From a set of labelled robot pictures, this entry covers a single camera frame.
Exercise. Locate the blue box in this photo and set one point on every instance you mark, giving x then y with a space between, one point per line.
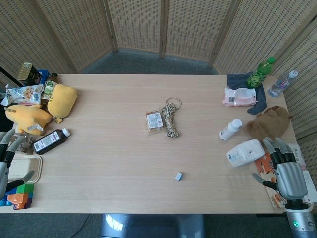
44 74

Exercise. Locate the small blue plastic block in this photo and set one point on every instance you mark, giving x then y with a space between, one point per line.
178 176

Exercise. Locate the brown packaged snack white label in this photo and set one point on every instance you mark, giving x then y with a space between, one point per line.
154 121

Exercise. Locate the white tissue pack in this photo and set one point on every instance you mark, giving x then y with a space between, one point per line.
244 152

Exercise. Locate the tea bottle green label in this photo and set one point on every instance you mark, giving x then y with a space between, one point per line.
48 90

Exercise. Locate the beige takeaway container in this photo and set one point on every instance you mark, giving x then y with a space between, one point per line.
24 164

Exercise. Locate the brown plush toy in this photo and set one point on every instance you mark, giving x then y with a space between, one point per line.
268 124

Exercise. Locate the grey cloth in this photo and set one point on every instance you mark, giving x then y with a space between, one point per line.
258 98

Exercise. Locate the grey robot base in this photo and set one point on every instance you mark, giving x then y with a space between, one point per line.
151 225

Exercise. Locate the clear plastic package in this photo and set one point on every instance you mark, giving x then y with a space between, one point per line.
26 145

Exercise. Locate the orange snack box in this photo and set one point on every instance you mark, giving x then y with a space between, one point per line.
266 168

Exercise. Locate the small white plastic bottle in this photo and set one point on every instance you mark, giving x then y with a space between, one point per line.
230 130

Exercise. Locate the yellow plush duck toy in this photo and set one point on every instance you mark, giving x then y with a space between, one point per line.
27 116

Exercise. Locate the pink plastic wrapped pack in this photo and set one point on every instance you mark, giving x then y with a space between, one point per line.
298 151

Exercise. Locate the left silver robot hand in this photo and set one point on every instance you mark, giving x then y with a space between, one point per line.
3 174

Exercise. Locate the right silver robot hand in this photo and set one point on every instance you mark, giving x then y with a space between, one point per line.
291 179

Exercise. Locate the pink wet wipes pack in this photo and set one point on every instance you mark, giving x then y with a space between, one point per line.
239 97

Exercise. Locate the dark brown medicine bottle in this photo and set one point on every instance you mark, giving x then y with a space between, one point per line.
48 142

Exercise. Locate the colourful building blocks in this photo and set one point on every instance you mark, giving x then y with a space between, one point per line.
19 197

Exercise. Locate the white blue snack bag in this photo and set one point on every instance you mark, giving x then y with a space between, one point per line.
24 94

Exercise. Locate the green soda bottle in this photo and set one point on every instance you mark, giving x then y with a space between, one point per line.
258 73

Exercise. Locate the woven wooden folding screen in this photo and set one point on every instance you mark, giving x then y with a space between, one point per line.
158 24

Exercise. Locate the clear water bottle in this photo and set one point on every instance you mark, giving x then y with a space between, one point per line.
281 85

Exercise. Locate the yellow plush pillow toy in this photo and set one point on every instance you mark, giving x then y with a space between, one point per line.
62 100

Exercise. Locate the white cardboard box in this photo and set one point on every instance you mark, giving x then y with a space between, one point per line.
310 184

